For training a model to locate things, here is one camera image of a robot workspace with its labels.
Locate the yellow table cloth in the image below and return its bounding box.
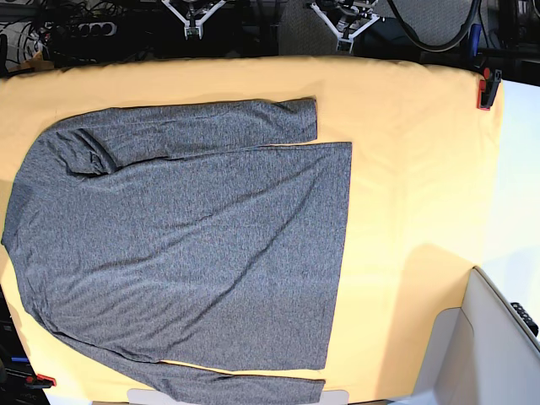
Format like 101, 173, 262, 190
1, 57, 504, 402

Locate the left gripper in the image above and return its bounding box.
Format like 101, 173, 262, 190
310, 0, 381, 53

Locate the black remote on bin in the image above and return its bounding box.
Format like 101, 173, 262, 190
510, 302, 539, 338

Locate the red clamp left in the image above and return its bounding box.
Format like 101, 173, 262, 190
24, 375, 57, 389

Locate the red clamp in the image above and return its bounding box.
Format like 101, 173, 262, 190
478, 67, 503, 111
24, 375, 57, 389

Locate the grey long-sleeve T-shirt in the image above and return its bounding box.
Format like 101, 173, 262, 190
2, 99, 352, 401

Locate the red clamp right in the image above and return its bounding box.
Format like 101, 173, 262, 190
478, 67, 503, 111

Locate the blue handled clamp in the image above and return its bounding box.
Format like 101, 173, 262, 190
467, 24, 482, 62

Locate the white storage bin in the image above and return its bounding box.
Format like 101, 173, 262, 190
410, 267, 539, 404

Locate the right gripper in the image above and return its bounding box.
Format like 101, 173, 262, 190
162, 0, 226, 40

